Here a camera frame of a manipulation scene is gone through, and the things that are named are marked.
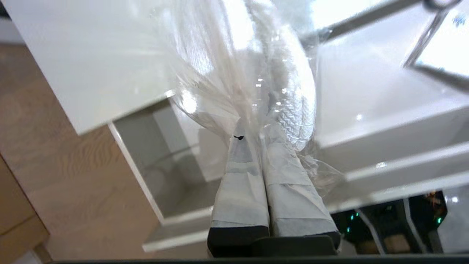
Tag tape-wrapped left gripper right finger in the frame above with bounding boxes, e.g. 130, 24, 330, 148
253, 125, 341, 256

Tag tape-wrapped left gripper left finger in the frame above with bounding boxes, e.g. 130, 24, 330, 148
207, 119, 270, 257

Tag white slippers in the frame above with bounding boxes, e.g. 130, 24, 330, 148
150, 0, 347, 197

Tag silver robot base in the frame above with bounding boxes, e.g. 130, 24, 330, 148
330, 190, 449, 255

